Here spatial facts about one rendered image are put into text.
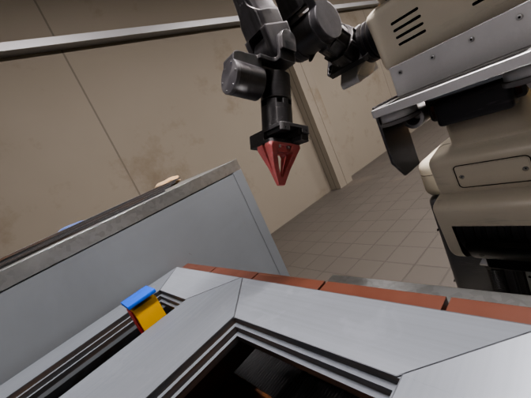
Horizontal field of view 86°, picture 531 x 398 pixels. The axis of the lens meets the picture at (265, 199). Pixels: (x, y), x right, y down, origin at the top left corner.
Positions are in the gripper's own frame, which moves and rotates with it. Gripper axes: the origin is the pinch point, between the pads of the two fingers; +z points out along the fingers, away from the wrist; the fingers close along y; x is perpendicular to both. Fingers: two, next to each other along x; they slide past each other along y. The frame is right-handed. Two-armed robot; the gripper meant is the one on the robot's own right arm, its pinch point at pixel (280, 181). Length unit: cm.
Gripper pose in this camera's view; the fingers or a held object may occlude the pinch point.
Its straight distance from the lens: 52.4
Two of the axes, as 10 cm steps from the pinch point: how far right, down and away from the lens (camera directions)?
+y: 5.7, -0.9, -8.2
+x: 8.2, 0.0, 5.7
